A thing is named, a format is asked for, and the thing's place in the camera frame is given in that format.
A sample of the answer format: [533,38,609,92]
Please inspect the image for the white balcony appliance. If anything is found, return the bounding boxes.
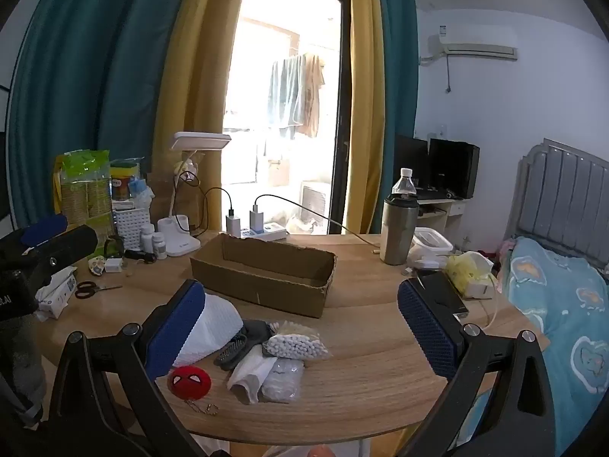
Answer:
[300,180,332,234]

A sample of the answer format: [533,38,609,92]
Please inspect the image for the green snack package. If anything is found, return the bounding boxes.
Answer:
[53,149,115,237]

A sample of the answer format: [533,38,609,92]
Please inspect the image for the white desk lamp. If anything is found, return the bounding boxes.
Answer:
[158,132,233,258]

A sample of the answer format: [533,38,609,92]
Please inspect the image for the dark door frame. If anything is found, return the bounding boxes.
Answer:
[332,0,356,235]

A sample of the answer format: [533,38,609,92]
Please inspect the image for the white air conditioner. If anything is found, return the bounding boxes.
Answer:
[427,26,519,62]

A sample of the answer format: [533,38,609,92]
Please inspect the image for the blue printed blanket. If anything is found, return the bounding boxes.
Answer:
[495,236,609,457]

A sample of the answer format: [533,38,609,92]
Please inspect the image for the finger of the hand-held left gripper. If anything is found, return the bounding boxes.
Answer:
[21,214,68,244]
[27,225,99,277]

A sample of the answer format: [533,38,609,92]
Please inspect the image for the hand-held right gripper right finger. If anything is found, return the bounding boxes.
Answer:
[397,276,558,457]

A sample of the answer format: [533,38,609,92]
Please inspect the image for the blue plastic pack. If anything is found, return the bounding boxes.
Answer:
[128,175,156,208]

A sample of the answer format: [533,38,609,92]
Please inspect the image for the white cloth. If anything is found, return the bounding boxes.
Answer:
[227,344,277,405]

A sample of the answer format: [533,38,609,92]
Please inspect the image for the yellow tissue pack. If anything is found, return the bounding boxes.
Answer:
[446,251,496,299]

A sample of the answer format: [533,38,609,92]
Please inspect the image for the grey sock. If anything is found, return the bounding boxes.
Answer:
[214,319,282,372]

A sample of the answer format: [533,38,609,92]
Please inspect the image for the white cloths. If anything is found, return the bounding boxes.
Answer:
[261,358,305,403]

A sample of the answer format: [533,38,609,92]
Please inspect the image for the hanging teal towel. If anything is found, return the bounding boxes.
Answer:
[267,56,308,129]

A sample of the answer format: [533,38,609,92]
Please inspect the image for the white charger with black cable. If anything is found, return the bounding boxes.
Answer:
[188,187,242,241]

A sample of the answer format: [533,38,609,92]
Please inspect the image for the white waffle towel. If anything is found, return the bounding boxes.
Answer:
[174,294,244,368]

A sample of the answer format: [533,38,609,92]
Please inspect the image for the person's left forearm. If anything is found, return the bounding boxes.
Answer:
[0,314,49,428]

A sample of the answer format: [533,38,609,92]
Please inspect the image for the white lidded container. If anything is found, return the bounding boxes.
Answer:
[412,228,454,256]

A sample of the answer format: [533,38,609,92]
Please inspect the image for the white plastic basket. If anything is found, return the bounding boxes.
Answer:
[113,207,152,252]

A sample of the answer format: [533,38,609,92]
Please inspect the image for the black monitor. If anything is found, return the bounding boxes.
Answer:
[393,134,429,192]
[427,138,481,200]

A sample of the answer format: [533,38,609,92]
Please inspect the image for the hanging beige garment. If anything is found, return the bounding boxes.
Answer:
[300,54,326,139]

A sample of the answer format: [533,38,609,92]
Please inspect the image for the clear water bottle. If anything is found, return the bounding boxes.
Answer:
[391,168,418,201]

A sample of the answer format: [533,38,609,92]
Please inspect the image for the steel tumbler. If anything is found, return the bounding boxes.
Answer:
[380,193,420,266]

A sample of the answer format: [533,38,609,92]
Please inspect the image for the red plush ball keychain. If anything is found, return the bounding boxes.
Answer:
[167,366,220,416]

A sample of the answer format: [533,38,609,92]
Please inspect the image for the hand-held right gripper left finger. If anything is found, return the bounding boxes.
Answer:
[45,278,206,457]

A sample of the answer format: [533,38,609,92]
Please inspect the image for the teal curtain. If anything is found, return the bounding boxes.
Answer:
[378,0,420,230]
[10,0,187,229]

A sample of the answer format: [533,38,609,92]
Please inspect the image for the yellow curtain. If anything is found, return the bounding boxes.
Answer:
[152,0,254,230]
[346,0,386,235]

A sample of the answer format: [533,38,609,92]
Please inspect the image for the brown cardboard box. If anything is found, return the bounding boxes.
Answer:
[190,232,338,319]

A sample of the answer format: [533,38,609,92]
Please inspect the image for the black handled scissors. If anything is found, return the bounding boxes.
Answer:
[75,281,123,300]

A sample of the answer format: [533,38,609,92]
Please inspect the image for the grey padded headboard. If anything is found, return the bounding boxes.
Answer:
[504,138,609,274]

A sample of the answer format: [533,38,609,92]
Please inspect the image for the black smartphone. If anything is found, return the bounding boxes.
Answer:
[416,270,470,321]

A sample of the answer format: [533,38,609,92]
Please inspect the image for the orange label can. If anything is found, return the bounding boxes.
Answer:
[110,162,143,201]

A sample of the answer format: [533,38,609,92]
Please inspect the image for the small white desk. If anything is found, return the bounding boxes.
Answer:
[416,197,466,230]

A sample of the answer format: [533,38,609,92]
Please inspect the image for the wall plug with clip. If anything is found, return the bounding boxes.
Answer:
[173,159,201,187]

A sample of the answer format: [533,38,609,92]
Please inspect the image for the white tissue packs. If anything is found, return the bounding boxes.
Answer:
[35,267,78,321]

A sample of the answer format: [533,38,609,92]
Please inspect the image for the white power strip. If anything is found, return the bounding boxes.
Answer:
[240,224,288,242]

